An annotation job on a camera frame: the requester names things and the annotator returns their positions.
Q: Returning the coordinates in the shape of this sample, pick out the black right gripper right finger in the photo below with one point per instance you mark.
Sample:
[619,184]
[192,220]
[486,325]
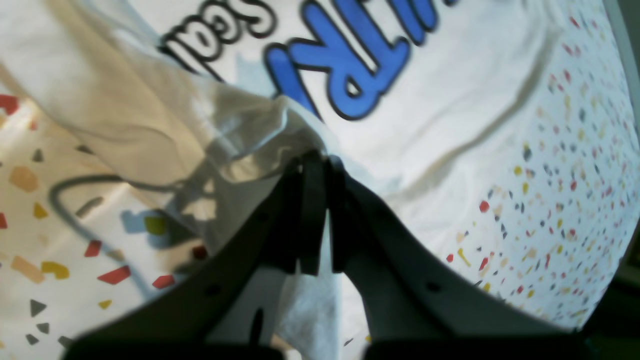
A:
[416,307]

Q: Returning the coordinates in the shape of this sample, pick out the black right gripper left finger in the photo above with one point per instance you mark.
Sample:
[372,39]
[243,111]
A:
[227,309]

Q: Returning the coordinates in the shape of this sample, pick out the white printed T-shirt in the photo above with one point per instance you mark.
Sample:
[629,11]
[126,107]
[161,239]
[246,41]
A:
[131,130]

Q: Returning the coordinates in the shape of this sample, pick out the terrazzo patterned tablecloth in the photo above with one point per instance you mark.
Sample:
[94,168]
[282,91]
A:
[551,230]

